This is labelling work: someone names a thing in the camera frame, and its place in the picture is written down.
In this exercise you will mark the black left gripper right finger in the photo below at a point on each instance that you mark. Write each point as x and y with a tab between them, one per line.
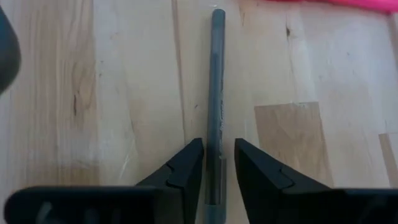
261	183

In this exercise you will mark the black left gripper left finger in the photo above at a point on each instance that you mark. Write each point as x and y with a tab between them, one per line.
180	186

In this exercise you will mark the grey pen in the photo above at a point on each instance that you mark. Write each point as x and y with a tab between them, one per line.
216	93

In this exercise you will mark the pink highlighter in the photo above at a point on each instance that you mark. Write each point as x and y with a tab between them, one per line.
357	3

